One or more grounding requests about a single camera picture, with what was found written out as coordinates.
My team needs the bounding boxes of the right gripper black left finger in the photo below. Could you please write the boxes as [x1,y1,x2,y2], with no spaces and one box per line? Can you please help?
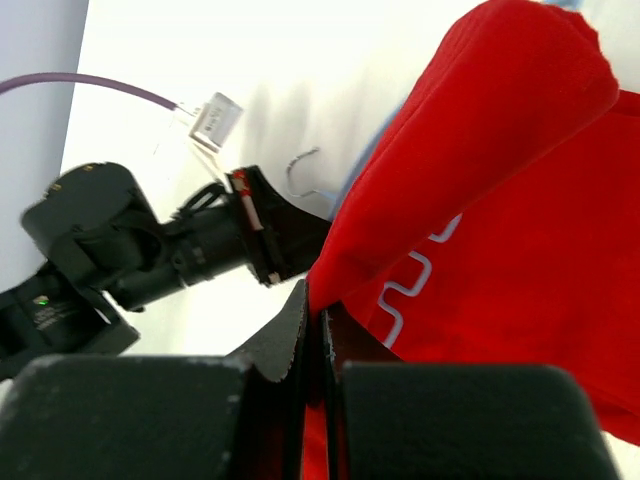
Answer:
[1,282,308,479]

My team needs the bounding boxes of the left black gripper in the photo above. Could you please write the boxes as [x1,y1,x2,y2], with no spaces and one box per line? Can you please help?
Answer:
[21,163,331,311]

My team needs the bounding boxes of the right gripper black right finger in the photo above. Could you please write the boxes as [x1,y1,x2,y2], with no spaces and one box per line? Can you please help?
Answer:
[320,305,618,479]

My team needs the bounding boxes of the light blue hanger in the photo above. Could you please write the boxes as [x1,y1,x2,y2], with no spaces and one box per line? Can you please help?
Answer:
[284,0,581,349]

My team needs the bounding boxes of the red trousers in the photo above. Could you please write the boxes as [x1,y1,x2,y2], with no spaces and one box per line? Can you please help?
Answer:
[299,0,640,480]

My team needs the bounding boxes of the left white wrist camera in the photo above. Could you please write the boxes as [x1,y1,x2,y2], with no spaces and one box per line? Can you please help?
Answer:
[174,92,244,154]

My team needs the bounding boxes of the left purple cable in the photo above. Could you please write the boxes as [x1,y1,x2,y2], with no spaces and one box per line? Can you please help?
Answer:
[0,72,179,111]

